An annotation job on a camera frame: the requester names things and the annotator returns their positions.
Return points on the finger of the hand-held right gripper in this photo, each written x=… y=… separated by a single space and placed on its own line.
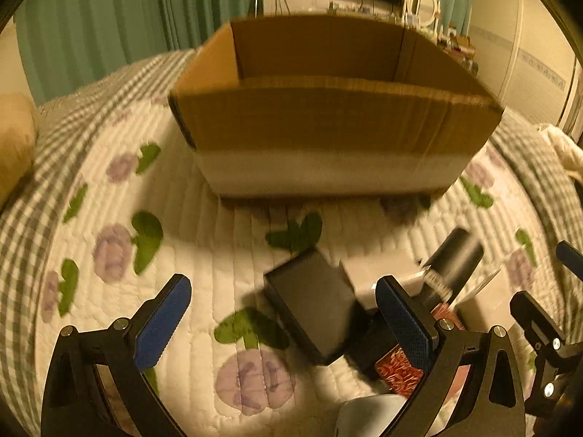
x=535 y=321
x=570 y=259

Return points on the beige pillow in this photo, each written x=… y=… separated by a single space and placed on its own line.
x=13 y=141

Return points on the white box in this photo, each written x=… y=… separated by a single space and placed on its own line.
x=382 y=277

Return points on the cardboard box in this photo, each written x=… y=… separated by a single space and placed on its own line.
x=328 y=114

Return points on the black cylinder with label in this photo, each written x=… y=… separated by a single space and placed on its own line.
x=455 y=255

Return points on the white rounded object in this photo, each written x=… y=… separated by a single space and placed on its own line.
x=364 y=416

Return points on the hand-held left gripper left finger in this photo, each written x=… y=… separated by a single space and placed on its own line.
x=164 y=323

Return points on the cream wardrobe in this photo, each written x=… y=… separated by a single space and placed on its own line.
x=524 y=41

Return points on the black box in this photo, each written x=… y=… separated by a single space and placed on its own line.
x=314 y=309

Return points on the red patterned packet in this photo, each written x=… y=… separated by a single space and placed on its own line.
x=401 y=371

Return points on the floral quilted blanket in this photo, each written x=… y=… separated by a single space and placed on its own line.
x=205 y=246

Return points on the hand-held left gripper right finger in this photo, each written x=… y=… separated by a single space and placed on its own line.
x=403 y=323

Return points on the cream crumpled blanket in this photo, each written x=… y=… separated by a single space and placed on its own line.
x=564 y=150

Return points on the cluttered dresser items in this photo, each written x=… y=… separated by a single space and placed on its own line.
x=455 y=45

